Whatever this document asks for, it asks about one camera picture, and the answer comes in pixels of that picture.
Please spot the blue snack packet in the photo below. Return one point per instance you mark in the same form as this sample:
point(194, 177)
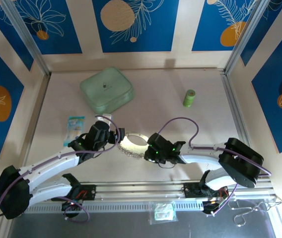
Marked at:
point(75, 126)

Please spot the grey metal sheet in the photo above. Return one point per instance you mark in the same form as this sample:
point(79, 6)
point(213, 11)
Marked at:
point(106, 228)

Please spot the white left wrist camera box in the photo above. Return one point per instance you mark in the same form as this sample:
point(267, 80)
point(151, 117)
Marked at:
point(105, 117)

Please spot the mint green zip case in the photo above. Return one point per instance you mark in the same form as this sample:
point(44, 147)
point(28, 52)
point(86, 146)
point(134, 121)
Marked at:
point(106, 91)

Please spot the aluminium side rail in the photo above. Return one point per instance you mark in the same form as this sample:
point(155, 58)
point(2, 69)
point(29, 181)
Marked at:
point(235, 111)

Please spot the clear plastic bag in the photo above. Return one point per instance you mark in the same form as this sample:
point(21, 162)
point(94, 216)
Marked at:
point(163, 212)

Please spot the aluminium frame post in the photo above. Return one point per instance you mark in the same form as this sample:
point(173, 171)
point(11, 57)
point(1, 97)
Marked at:
point(26, 37)
point(245, 37)

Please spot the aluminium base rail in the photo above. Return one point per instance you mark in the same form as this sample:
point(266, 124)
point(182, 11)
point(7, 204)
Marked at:
point(141, 188)

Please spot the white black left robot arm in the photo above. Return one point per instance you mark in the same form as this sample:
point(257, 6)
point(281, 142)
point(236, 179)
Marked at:
point(49, 163)

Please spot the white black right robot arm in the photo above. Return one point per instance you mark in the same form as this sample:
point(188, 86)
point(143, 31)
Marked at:
point(200, 156)

